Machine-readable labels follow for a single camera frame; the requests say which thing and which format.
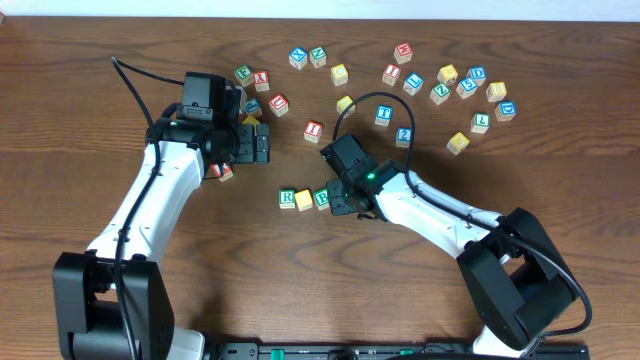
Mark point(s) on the red U block far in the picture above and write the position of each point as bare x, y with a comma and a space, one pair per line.
279, 105

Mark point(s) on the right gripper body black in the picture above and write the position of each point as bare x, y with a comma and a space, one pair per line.
341, 195

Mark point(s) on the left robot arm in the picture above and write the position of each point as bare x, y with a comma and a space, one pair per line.
111, 301

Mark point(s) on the red I block far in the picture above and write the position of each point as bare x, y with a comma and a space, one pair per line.
391, 74

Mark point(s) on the blue 5 block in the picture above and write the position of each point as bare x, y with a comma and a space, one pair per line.
466, 87

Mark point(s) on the yellow block left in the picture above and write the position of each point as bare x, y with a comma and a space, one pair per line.
251, 120

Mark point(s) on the green F block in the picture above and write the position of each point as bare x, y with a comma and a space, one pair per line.
245, 75

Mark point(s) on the yellow C block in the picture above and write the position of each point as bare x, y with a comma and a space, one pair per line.
339, 74

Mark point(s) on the yellow block far right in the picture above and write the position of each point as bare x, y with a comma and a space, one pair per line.
447, 75

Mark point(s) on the blue D block right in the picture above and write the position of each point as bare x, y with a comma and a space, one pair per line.
505, 111

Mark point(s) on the blue T block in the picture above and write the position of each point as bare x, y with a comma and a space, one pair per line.
383, 115

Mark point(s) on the yellow O block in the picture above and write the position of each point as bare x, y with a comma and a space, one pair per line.
303, 200

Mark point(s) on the red A block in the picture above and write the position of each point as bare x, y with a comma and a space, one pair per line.
222, 172

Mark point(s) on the blue d block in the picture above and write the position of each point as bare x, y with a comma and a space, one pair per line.
477, 74
505, 111

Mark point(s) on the blue X block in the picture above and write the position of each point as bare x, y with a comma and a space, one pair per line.
298, 58

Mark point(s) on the red I block near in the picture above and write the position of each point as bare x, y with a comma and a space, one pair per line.
313, 131

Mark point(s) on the green N block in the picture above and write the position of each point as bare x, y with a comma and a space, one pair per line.
318, 57

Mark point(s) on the blue D block far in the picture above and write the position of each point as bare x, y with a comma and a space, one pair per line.
477, 74

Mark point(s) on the green 7 block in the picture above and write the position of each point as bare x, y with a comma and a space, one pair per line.
480, 123

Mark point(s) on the blue 2 block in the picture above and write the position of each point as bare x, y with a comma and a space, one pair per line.
403, 137

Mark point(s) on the red i block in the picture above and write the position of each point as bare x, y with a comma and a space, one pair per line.
313, 131
391, 74

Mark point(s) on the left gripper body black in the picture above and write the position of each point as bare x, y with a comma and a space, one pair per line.
248, 143

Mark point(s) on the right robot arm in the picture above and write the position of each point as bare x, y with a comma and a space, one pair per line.
517, 279

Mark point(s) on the yellow block centre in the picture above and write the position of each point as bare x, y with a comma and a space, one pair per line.
345, 106

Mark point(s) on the red Y block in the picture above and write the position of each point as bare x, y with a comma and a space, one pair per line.
261, 81

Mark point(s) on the green B block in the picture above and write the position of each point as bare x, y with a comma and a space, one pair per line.
321, 199

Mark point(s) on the blue L block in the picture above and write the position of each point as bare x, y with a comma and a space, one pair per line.
413, 83

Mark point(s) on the green Z block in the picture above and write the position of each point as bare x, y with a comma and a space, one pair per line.
440, 93

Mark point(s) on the blue P block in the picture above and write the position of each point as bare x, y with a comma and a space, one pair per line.
253, 108

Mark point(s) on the yellow 8 block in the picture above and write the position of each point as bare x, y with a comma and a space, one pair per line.
496, 91

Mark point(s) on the yellow K block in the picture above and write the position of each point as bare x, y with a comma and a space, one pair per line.
457, 143

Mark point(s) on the green R block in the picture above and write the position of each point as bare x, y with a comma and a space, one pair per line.
287, 199

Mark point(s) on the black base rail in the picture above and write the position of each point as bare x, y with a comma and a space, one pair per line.
254, 351

